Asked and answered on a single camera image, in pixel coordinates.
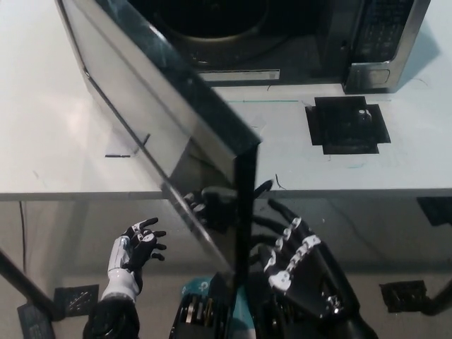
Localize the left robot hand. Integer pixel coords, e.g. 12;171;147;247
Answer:
100;217;167;305

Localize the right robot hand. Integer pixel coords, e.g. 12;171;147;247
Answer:
249;179;358;318

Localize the glass microwave turntable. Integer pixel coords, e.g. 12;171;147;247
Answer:
155;0;270;67

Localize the stainless steel microwave body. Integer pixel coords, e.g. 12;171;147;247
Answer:
125;0;431;95

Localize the black tape floor marker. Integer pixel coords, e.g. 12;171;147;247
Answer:
54;284;100;316
379;280;429;314

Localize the black stand leg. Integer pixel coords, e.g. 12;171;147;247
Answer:
422;271;452;318
0;246;60;321

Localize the dark flat floor pad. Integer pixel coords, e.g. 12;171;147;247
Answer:
16;302;57;339

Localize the black tape patch on table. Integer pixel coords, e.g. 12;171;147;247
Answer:
304;95;392;155

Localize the dark object under table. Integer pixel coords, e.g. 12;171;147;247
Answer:
416;196;452;227

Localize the thin black cable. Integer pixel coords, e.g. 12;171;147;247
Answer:
18;201;28;270

